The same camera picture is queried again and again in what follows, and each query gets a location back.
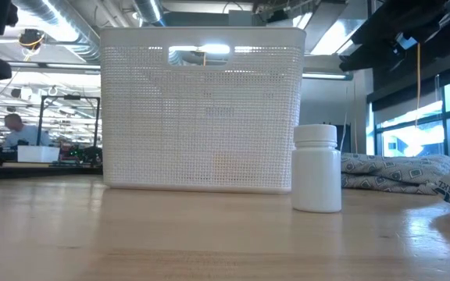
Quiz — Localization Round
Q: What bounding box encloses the white pill bottle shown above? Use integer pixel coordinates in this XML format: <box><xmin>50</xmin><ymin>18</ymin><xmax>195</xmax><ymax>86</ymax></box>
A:
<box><xmin>291</xmin><ymin>123</ymin><xmax>343</xmax><ymax>214</ymax></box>

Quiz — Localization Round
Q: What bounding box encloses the white plastic mesh basket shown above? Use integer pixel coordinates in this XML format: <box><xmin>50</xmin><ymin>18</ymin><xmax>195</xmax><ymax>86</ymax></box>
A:
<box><xmin>99</xmin><ymin>26</ymin><xmax>307</xmax><ymax>195</ymax></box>

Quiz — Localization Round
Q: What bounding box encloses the folded grey patterned gown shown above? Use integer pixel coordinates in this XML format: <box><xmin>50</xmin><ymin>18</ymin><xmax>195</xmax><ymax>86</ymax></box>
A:
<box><xmin>340</xmin><ymin>151</ymin><xmax>450</xmax><ymax>196</ymax></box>

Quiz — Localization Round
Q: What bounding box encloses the white box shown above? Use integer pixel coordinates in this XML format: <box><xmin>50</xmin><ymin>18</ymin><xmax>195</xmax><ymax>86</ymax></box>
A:
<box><xmin>16</xmin><ymin>144</ymin><xmax>61</xmax><ymax>163</ymax></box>

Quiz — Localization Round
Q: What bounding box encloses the person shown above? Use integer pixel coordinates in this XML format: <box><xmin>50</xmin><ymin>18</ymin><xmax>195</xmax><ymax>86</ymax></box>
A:
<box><xmin>2</xmin><ymin>112</ymin><xmax>52</xmax><ymax>148</ymax></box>

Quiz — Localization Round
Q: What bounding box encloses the dark background desk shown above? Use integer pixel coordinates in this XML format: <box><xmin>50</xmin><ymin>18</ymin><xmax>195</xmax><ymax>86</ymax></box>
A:
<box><xmin>0</xmin><ymin>159</ymin><xmax>103</xmax><ymax>180</ymax></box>

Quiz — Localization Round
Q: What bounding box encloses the silver ceiling duct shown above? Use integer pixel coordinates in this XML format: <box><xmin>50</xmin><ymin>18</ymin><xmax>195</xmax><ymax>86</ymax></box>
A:
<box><xmin>12</xmin><ymin>0</ymin><xmax>101</xmax><ymax>66</ymax></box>

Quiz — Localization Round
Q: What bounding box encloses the black metal stand frame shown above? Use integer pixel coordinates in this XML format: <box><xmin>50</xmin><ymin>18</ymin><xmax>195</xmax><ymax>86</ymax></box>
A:
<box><xmin>39</xmin><ymin>94</ymin><xmax>102</xmax><ymax>157</ymax></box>

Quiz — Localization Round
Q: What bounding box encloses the black ceiling device yellow cable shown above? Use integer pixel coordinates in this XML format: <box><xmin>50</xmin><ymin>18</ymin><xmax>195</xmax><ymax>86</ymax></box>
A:
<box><xmin>18</xmin><ymin>27</ymin><xmax>46</xmax><ymax>51</ymax></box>

